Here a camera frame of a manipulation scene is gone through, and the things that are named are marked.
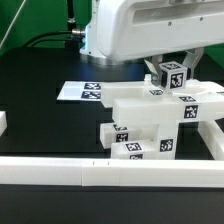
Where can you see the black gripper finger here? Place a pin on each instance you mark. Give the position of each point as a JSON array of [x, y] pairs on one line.
[[193, 56], [153, 65]]

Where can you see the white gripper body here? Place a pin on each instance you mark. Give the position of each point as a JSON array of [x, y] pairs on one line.
[[133, 29]]

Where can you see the white chair back frame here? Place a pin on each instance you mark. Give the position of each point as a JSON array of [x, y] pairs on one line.
[[140, 104]]

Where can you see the white chair seat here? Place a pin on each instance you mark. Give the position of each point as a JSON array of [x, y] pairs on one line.
[[159, 141]]

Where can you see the white chair nut peg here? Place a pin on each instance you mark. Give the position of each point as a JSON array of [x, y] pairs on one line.
[[112, 133]]

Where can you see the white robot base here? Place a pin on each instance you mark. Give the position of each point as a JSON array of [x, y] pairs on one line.
[[90, 52]]

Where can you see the white part at left edge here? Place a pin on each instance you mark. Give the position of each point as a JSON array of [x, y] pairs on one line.
[[3, 122]]

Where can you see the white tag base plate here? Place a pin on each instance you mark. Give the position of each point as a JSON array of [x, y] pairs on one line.
[[81, 91]]

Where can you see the white obstacle fence wall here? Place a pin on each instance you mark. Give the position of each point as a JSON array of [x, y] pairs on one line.
[[111, 172]]

